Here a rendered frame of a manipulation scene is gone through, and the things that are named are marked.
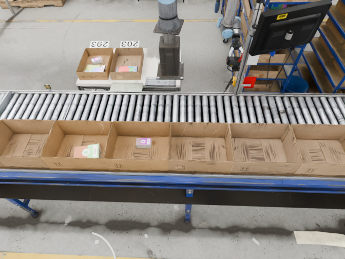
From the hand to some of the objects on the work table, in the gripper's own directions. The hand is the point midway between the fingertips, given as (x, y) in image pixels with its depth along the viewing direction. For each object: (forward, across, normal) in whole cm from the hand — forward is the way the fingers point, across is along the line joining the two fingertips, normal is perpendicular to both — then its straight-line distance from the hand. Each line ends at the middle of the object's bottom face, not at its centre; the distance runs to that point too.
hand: (236, 56), depth 213 cm
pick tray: (+2, +104, -14) cm, 105 cm away
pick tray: (+3, +136, -12) cm, 136 cm away
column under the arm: (+7, +62, -15) cm, 64 cm away
